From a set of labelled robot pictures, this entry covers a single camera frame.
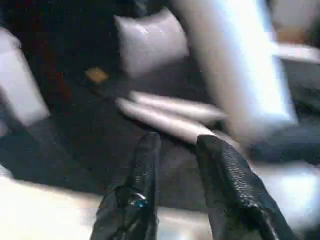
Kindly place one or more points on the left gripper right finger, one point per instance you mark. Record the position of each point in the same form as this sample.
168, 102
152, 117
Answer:
240, 195

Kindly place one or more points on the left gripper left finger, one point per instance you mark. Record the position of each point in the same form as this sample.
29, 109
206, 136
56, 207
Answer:
132, 200

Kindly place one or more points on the white plastic table top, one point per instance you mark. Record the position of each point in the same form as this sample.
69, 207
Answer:
50, 210

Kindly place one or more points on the white plastic table leg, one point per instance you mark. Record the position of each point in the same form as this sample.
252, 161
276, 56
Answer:
185, 107
165, 122
235, 65

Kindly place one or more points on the black work mat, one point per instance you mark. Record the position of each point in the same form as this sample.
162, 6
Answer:
90, 135

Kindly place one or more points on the small yellow tag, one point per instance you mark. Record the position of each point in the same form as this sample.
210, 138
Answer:
96, 75

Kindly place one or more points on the flat white sheet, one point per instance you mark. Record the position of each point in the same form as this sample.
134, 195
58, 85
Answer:
300, 52

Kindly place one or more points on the white padded sheet with fitting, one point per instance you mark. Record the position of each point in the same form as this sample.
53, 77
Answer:
150, 45

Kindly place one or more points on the white sideboard cabinet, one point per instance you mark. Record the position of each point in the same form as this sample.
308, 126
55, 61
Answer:
17, 80

